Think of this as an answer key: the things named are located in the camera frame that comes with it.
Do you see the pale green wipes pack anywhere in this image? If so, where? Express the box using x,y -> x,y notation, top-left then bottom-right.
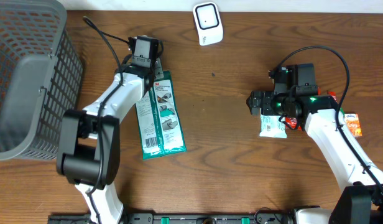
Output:
259,114 -> 287,139

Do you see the green 3M gloves package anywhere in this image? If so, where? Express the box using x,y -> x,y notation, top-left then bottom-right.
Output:
136,70 -> 187,160

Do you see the small orange packet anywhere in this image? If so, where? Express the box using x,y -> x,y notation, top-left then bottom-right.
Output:
344,113 -> 362,138

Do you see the red snack bag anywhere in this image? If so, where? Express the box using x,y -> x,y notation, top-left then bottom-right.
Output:
285,117 -> 302,130

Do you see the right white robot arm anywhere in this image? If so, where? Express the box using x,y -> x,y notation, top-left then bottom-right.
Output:
247,90 -> 383,223

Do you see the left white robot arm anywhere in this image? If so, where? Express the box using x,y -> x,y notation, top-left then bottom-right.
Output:
57,56 -> 161,223

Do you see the white barcode scanner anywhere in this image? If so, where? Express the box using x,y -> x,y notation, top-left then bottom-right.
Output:
192,2 -> 224,46

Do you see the grey plastic mesh basket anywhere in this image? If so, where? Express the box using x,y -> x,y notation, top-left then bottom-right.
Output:
0,0 -> 83,161

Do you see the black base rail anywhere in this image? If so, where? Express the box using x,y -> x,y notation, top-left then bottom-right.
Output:
47,212 -> 304,224

